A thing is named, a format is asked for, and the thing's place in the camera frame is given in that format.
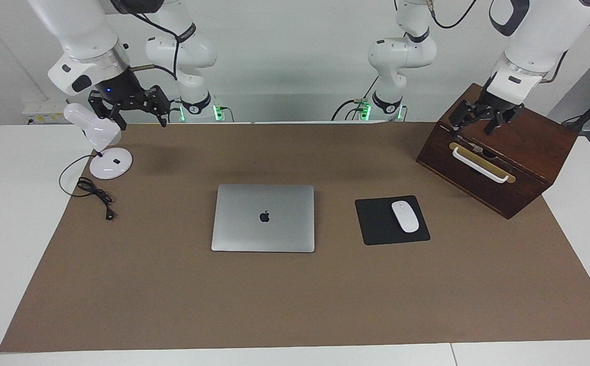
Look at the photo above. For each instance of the white power strip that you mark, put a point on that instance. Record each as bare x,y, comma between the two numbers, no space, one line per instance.
40,109

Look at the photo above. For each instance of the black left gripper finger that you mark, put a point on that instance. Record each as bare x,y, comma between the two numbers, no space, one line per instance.
500,122
465,112

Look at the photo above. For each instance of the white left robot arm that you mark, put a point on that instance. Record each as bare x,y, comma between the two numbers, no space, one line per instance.
538,35

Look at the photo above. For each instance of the black mouse pad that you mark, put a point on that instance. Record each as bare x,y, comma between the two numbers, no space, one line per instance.
376,223

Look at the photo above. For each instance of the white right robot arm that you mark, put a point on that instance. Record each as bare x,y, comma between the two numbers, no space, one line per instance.
81,30

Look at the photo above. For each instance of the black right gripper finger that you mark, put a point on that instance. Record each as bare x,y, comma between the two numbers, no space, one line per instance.
106,108
160,101

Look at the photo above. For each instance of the dark brown wooden box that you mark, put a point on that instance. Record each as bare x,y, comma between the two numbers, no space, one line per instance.
518,147

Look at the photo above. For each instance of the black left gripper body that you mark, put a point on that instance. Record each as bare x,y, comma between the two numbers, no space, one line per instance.
495,107

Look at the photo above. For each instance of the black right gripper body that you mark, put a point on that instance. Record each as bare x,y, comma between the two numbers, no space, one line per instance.
122,91

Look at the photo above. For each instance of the brown table mat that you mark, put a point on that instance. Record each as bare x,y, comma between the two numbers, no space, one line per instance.
294,305

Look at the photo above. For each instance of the white desk lamp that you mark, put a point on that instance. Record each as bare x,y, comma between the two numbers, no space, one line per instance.
112,165

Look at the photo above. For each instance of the silver apple laptop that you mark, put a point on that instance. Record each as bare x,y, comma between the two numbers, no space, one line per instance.
254,234

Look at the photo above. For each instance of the white computer mouse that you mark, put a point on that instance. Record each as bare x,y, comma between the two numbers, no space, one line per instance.
405,216

